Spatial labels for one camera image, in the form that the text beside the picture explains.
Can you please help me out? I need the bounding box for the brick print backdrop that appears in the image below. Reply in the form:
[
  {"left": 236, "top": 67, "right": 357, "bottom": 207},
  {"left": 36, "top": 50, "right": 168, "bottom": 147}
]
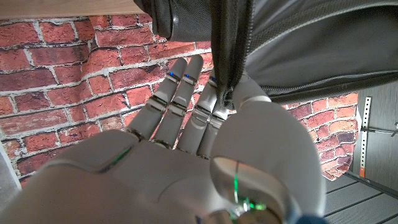
[{"left": 0, "top": 14, "right": 360, "bottom": 187}]

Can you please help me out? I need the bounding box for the black backpack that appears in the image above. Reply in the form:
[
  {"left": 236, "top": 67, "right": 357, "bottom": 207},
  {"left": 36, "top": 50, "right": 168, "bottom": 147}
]
[{"left": 133, "top": 0, "right": 398, "bottom": 110}]

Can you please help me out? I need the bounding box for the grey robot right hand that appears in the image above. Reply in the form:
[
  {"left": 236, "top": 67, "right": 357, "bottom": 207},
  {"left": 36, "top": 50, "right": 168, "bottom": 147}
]
[{"left": 0, "top": 55, "right": 327, "bottom": 224}]

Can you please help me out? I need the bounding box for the black wall bar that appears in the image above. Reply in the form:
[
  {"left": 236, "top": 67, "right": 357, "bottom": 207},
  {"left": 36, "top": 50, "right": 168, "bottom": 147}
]
[{"left": 360, "top": 123, "right": 398, "bottom": 138}]

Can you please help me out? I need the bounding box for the white perforated metal rail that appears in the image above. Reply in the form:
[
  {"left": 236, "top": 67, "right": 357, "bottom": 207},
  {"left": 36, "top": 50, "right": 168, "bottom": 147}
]
[{"left": 359, "top": 96, "right": 373, "bottom": 179}]

